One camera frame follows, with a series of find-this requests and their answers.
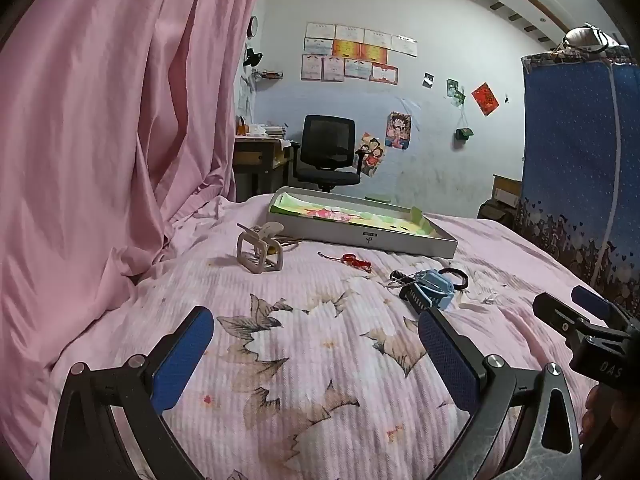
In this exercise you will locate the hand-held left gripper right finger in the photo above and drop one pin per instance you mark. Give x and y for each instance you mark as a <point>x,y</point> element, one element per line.
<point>447,360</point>

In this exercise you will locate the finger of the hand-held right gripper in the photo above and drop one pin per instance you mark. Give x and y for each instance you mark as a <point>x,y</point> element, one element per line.
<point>595,302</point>
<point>555,312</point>

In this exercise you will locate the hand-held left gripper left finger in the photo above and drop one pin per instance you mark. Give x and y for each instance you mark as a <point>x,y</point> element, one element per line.
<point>182,355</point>

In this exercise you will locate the beige hair claw clip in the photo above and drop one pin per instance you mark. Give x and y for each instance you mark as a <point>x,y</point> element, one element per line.
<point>267,230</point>

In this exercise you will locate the grey shallow box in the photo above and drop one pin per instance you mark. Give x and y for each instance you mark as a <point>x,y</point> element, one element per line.
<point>350,240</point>

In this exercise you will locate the person's right hand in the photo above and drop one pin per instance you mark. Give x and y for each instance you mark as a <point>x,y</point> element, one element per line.
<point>595,410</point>

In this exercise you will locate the clear hair clip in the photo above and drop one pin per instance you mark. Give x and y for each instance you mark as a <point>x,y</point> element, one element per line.
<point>472,305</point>

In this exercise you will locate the blue hair claw clip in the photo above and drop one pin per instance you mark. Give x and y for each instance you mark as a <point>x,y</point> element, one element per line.
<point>440,280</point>

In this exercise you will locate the cardboard box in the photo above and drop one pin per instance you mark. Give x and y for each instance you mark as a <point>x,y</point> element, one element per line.
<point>506,189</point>

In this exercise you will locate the red small hair clip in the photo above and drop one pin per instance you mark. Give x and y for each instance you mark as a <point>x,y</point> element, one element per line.
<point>348,259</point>

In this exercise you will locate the blue patterned curtain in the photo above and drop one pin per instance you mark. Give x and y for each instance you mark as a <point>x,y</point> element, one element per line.
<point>565,135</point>

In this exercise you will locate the green plastic stool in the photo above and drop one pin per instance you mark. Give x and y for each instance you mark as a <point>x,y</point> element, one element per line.
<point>379,199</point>

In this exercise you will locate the colourful printed cloth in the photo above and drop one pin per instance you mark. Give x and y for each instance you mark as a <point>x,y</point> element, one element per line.
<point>325,212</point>

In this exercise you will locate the wooden desk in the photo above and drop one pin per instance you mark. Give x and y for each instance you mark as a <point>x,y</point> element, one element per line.
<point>250,157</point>

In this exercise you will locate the cartoon family poster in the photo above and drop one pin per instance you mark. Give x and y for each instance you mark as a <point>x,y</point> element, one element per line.
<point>371,154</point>

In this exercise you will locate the red paper square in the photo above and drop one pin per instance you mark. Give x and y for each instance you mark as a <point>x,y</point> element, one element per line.
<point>485,98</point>

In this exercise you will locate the pink curtain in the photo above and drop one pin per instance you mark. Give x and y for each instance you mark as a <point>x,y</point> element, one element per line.
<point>100,135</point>

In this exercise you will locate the orange bottle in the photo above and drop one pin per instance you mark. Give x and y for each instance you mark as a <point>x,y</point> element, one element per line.
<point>242,127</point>

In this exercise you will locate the cartoon boy poster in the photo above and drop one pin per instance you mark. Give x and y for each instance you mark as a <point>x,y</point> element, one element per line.
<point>398,130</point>

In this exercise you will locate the stack of books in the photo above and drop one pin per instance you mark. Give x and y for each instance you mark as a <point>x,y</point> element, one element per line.
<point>270,131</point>

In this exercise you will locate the black office chair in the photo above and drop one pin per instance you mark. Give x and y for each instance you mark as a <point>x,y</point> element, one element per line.
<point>327,135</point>

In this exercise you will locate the small black-white photo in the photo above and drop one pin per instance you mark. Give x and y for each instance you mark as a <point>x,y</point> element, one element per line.
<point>428,80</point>

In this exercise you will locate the green wall pouch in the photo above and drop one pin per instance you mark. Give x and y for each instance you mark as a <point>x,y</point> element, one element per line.
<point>463,133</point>

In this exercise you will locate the green wall photo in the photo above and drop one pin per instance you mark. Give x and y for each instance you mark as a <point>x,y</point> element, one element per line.
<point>454,91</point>

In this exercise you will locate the black wall-hung object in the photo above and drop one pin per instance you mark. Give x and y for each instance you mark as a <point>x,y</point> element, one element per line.
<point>253,57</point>

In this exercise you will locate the group of wall certificates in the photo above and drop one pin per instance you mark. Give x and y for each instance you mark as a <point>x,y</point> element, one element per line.
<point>350,55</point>

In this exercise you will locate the round black wall mirror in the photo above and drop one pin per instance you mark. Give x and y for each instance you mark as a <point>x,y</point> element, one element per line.
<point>253,26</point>

